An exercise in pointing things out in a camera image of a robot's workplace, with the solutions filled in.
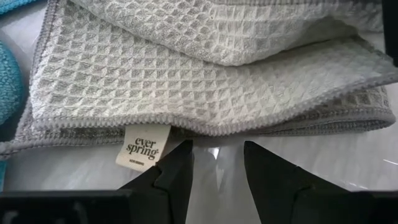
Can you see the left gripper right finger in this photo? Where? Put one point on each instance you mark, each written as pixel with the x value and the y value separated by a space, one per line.
pixel 295 199

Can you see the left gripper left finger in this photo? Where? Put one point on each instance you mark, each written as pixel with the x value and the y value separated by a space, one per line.
pixel 124 208

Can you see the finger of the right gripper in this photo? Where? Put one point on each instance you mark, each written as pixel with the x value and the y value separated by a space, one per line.
pixel 391 28

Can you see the grey waffle microfiber towel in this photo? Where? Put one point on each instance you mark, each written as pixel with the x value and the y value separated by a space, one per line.
pixel 186 77

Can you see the light blue microfiber towel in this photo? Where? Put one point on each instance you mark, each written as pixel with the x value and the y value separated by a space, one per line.
pixel 9 84

